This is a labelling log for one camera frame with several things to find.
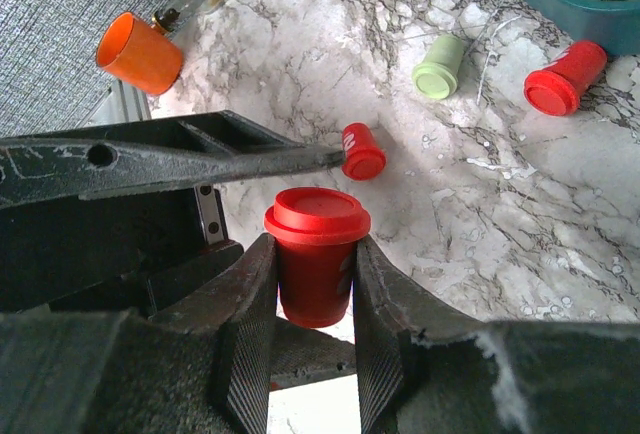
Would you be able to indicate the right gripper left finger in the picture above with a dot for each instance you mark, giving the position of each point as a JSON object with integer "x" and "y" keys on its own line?
{"x": 201, "y": 366}

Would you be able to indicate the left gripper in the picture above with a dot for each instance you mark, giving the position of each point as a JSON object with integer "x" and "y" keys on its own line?
{"x": 144, "y": 251}

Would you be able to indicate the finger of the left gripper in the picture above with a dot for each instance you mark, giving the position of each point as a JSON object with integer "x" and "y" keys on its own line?
{"x": 303, "y": 356}

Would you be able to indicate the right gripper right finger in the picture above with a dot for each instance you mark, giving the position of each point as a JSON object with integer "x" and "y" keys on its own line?
{"x": 426, "y": 367}

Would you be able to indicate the red capsule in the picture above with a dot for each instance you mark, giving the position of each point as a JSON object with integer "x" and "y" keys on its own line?
{"x": 557, "y": 89}
{"x": 316, "y": 231}

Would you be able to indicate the red capsule two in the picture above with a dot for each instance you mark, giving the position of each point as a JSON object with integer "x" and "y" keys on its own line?
{"x": 365, "y": 160}

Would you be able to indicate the green capsule mid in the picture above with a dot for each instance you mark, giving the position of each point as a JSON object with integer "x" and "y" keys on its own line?
{"x": 436, "y": 76}

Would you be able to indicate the teal storage basket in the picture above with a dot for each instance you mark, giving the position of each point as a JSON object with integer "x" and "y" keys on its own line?
{"x": 614, "y": 25}

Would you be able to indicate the orange cup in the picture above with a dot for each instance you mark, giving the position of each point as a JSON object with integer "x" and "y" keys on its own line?
{"x": 134, "y": 52}

